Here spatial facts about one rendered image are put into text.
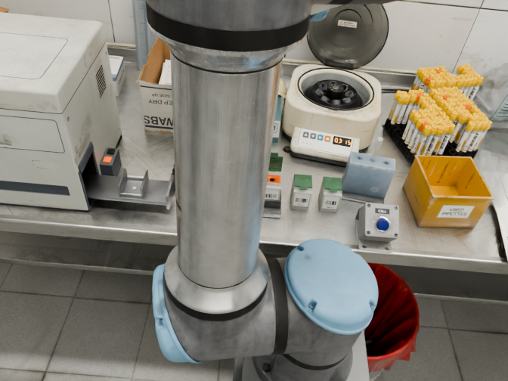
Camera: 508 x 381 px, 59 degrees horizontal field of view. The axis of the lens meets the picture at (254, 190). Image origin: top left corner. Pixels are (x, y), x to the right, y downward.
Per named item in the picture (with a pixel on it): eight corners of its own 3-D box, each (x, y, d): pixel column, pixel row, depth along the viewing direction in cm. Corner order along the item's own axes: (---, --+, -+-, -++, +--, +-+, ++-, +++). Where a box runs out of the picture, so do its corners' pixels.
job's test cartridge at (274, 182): (260, 205, 99) (262, 184, 95) (260, 190, 103) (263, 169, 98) (278, 206, 99) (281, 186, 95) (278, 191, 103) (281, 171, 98)
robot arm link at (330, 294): (367, 363, 59) (404, 315, 49) (267, 373, 57) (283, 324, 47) (344, 283, 67) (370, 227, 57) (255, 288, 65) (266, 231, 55)
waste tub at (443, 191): (416, 227, 100) (432, 196, 93) (401, 185, 109) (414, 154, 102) (475, 229, 101) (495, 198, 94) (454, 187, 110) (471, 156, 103)
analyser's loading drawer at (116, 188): (72, 200, 95) (67, 183, 92) (82, 179, 100) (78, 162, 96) (169, 209, 96) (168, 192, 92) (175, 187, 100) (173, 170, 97)
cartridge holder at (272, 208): (255, 216, 99) (257, 205, 96) (257, 187, 105) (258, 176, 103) (280, 218, 99) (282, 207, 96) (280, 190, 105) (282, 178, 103)
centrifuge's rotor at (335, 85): (298, 120, 116) (302, 97, 111) (305, 88, 127) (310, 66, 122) (358, 131, 114) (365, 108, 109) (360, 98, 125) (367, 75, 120)
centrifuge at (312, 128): (274, 154, 114) (280, 114, 105) (291, 92, 135) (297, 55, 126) (369, 172, 112) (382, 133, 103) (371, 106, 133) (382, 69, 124)
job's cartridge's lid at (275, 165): (265, 153, 95) (265, 151, 96) (263, 171, 98) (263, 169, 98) (283, 154, 95) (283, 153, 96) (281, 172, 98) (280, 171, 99)
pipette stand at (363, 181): (339, 199, 105) (349, 166, 97) (341, 178, 109) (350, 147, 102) (382, 206, 104) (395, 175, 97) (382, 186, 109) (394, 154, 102)
